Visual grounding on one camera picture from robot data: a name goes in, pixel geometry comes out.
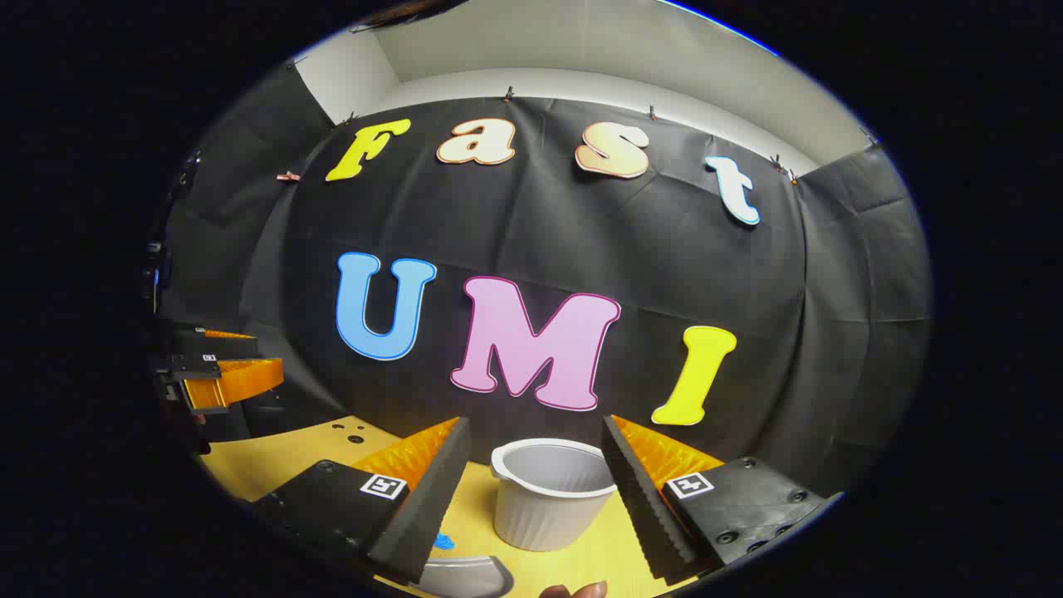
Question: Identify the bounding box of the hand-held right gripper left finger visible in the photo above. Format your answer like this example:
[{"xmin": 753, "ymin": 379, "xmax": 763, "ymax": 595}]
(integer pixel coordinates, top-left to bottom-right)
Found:
[{"xmin": 249, "ymin": 417, "xmax": 473, "ymax": 585}]

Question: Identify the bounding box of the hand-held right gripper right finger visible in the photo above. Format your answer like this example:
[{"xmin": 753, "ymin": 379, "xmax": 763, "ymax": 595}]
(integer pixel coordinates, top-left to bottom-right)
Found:
[{"xmin": 601, "ymin": 414, "xmax": 841, "ymax": 584}]

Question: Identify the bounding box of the grey plastic dustpan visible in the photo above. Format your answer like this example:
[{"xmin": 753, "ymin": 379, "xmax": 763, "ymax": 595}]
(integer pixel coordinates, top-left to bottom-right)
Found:
[{"xmin": 419, "ymin": 556, "xmax": 516, "ymax": 598}]

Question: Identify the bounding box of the white ribbed garbage bin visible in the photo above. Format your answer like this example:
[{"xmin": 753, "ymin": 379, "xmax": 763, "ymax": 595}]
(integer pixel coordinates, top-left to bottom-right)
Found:
[{"xmin": 490, "ymin": 439, "xmax": 620, "ymax": 553}]

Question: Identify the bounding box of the wooden desktop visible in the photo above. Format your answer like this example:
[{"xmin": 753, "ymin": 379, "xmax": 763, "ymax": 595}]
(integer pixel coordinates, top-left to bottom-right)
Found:
[{"xmin": 199, "ymin": 415, "xmax": 707, "ymax": 598}]

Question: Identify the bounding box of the dark equipment stand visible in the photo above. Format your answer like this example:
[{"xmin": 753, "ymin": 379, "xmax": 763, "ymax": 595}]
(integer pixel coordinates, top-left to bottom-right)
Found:
[{"xmin": 140, "ymin": 148, "xmax": 204, "ymax": 318}]

